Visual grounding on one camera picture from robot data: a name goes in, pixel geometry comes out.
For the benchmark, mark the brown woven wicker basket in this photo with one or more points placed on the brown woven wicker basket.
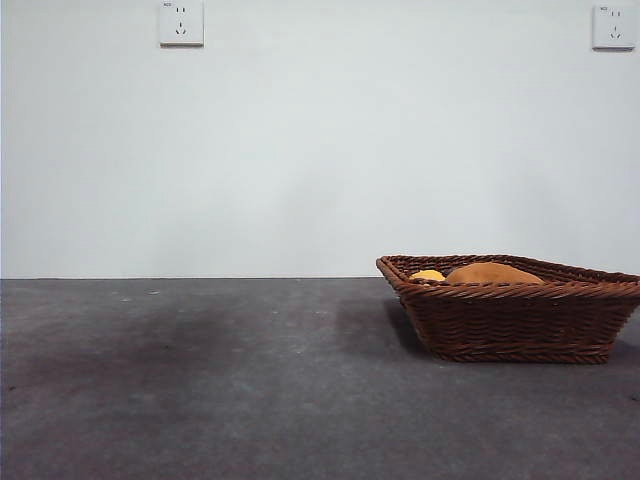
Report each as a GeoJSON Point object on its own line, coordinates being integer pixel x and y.
{"type": "Point", "coordinates": [510, 325]}

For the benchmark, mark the yellow corn cob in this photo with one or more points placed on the yellow corn cob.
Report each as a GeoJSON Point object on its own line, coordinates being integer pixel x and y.
{"type": "Point", "coordinates": [427, 275]}

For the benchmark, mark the brown potato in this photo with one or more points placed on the brown potato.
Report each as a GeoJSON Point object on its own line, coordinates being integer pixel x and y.
{"type": "Point", "coordinates": [490, 274]}

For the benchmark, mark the white wall socket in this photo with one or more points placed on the white wall socket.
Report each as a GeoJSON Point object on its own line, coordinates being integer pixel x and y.
{"type": "Point", "coordinates": [181, 25]}
{"type": "Point", "coordinates": [610, 27]}

